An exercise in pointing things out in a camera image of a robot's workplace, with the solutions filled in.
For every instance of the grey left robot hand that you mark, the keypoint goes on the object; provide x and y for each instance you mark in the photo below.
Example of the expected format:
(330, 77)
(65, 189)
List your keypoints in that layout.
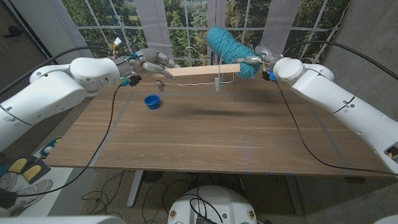
(154, 57)

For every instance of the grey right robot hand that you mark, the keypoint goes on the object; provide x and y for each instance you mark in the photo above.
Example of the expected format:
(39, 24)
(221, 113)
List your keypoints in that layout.
(267, 56)

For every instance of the teal yarn skein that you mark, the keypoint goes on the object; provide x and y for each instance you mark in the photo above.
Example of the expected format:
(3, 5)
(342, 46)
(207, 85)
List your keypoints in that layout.
(227, 45)

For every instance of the wooden hanger bar with clips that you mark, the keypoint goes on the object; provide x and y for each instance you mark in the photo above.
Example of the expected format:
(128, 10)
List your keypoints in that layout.
(202, 70)

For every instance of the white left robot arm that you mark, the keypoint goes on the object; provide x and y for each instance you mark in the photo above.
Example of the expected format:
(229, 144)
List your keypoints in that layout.
(56, 90)

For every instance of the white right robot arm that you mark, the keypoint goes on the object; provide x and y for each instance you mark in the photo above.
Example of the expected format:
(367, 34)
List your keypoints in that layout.
(335, 99)

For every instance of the small blue cup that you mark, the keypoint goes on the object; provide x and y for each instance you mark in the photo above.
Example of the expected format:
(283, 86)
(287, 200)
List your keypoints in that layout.
(151, 102)

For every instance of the printed window backdrop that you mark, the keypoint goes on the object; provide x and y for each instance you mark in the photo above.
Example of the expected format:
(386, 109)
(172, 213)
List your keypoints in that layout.
(155, 25)

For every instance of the black round floor fixture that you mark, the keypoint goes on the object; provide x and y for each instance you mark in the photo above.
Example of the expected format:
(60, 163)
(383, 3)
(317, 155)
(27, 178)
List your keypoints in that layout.
(153, 176)

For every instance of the teal and white floor device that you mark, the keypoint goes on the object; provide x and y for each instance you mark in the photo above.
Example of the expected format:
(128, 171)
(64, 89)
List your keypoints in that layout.
(49, 147)

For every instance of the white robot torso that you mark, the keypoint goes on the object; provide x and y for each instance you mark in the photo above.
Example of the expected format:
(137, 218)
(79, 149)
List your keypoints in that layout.
(214, 205)

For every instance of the yellow and black foot pedal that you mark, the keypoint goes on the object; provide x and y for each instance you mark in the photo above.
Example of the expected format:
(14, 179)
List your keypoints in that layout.
(34, 172)
(18, 165)

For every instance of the grey sneaker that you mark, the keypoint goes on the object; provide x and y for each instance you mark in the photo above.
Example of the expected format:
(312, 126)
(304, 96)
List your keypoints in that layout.
(31, 194)
(7, 182)

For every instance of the white robot chest edge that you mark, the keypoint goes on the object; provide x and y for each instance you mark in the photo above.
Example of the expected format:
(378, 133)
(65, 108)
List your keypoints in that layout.
(62, 220)

